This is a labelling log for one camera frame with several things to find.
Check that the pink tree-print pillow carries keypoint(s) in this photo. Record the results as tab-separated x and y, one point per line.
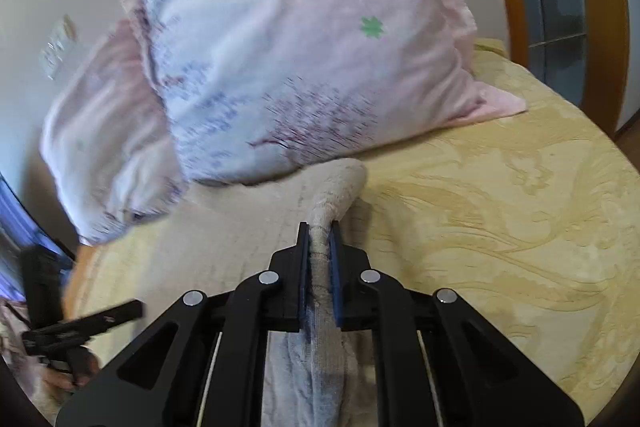
300	32

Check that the yellow patterned bedspread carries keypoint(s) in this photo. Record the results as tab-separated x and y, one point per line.
500	232

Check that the white purple-flower pillow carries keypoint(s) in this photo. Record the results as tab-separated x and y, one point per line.
100	147

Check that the wooden framed glass door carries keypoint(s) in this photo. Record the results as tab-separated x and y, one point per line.
515	7

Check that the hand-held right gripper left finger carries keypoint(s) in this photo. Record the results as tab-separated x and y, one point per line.
303	277

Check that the glass door panel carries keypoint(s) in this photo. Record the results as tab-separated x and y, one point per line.
555	7

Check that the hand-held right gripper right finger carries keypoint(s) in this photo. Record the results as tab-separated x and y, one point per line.
336	282

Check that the person's left hand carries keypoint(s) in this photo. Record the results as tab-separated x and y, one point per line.
57	377

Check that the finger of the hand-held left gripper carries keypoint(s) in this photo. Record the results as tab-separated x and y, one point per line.
110	317

